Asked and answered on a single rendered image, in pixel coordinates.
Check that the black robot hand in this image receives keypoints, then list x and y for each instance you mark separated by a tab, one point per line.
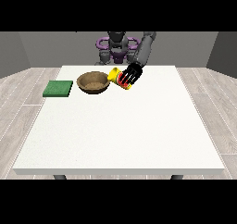
133	72

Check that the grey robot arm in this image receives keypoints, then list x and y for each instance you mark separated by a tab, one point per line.
143	50

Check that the brown wooden bowl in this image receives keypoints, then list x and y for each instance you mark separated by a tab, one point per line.
93	82

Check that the green square pad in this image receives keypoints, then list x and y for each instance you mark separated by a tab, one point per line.
58	88

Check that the grey robot trunk purple rings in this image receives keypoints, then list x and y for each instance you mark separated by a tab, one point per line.
117	48

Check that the dark table leg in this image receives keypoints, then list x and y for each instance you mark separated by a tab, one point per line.
177	177
59	177

